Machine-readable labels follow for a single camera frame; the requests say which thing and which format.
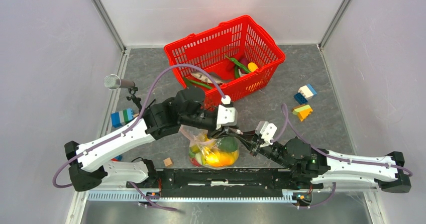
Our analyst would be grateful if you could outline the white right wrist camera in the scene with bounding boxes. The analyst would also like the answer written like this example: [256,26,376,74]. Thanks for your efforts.
[255,121,277,148]

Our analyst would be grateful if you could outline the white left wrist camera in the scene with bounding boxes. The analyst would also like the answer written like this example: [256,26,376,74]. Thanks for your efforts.
[216,95,238,130]

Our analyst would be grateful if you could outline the red plastic basket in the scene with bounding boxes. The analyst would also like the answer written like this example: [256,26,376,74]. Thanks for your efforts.
[164,15,286,108]

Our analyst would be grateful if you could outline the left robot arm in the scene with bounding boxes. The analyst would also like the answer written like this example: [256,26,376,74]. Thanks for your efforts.
[65,87,237,191]

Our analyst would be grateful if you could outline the green toy avocado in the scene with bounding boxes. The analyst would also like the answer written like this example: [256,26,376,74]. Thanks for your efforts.
[217,136,239,153]

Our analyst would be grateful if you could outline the grey toy fish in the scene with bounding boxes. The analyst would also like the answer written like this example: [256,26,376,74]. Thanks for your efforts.
[190,71,232,85]

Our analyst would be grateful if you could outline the red blue toy block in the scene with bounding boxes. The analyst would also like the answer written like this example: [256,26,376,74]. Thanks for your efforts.
[112,155,123,162]

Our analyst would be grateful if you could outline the clear zip top bag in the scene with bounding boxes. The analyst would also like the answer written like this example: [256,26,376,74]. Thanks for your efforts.
[179,126,243,170]

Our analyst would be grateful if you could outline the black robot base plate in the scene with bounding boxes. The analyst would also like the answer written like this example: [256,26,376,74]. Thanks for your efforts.
[136,168,323,198]

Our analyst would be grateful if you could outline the dark blue toy block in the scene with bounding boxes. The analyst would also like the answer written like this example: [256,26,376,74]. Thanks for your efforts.
[294,92,308,105]

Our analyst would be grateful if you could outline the long green toy chili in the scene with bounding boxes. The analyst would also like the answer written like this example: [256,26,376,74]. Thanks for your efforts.
[189,80,212,90]

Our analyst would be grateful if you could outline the yellow toy lemon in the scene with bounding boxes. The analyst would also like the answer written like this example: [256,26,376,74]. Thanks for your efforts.
[247,62,259,72]

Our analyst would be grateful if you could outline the blue green white block stack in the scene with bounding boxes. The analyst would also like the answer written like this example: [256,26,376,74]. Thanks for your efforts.
[110,108,135,128]

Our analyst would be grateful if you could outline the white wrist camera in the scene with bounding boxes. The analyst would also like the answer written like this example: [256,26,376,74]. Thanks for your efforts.
[216,95,238,130]
[255,121,277,148]

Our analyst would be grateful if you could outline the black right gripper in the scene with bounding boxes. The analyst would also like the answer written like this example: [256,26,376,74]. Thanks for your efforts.
[236,129,293,170]

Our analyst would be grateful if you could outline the small wooden cube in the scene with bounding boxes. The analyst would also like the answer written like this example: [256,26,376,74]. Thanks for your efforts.
[163,158,173,168]

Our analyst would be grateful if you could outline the orange yellow toy mango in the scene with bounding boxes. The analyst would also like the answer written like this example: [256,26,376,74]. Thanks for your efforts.
[204,150,239,167]

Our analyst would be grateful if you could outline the white blue toy block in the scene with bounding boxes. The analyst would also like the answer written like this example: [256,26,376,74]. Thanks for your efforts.
[298,84,317,100]

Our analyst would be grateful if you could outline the dark green toy cucumber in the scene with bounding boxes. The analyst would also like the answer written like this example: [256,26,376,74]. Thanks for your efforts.
[182,77,194,88]

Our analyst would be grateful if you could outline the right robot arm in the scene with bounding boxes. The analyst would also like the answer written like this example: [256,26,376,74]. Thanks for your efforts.
[236,131,411,193]

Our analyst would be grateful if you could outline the silver mesh microphone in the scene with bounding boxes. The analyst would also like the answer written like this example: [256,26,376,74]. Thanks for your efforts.
[104,74,136,90]

